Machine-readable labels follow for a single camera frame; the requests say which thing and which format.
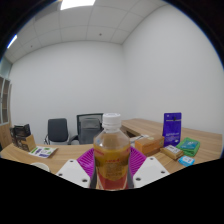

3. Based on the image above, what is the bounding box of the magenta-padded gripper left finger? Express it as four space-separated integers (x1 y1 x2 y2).
55 147 98 189

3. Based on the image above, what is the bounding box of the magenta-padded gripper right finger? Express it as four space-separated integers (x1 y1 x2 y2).
126 146 171 189

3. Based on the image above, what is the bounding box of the yellow tea drink bottle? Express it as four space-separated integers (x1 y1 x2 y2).
92 112 132 191

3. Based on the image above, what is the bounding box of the orange-brown box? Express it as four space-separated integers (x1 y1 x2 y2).
134 134 166 157

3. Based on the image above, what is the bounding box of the tan labelled box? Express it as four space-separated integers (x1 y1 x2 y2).
159 144 184 160

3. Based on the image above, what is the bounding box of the mesh-back office chair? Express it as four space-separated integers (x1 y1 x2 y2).
68 112 104 145

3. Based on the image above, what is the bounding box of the wooden side desk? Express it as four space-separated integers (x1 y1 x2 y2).
120 117 224 154

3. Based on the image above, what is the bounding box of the black office chair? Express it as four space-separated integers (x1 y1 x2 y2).
43 117 72 146

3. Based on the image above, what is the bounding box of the white printed leaflet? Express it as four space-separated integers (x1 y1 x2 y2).
28 145 59 159

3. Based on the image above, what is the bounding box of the purple standing card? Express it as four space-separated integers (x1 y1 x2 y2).
162 112 183 148

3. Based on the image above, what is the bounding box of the small blue box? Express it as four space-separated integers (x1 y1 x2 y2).
177 155 196 167

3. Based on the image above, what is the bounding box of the green packet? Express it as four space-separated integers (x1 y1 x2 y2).
175 137 202 158

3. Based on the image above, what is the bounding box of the small ceiling light panel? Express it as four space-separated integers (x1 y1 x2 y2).
6 34 19 50

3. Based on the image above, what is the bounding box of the large ceiling light panel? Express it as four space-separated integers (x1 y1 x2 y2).
59 0 96 11

